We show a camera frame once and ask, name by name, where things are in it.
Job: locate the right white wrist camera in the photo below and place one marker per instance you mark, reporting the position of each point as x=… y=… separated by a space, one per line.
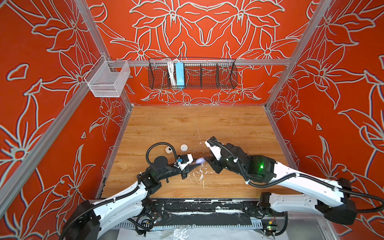
x=216 y=150

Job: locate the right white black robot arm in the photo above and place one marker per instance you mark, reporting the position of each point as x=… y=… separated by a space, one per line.
x=335 y=200

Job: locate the white round charging case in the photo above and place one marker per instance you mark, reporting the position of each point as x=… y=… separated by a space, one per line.
x=184 y=148

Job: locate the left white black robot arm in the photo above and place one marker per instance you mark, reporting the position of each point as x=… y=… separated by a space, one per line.
x=92 y=219

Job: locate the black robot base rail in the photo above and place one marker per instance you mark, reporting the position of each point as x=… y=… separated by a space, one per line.
x=162 y=214

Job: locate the purple round charging case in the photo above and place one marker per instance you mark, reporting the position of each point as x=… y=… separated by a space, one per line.
x=200 y=161

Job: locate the light blue power strip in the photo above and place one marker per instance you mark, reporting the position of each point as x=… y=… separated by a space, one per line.
x=180 y=76

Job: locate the black wire wall basket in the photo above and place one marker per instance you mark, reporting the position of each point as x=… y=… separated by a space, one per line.
x=200 y=73

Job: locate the clear plastic wall bin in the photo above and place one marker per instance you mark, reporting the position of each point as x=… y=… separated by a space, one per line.
x=107 y=79

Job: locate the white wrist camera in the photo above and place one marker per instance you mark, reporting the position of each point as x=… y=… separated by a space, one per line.
x=216 y=150
x=183 y=161

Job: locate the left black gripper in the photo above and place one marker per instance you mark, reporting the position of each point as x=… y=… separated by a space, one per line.
x=183 y=172

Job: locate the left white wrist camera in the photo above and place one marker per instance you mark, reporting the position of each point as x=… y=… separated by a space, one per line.
x=183 y=161

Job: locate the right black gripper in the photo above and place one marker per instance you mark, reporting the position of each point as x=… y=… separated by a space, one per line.
x=214 y=163

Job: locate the cream earbud charging case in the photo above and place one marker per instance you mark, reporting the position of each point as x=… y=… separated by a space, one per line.
x=168 y=150

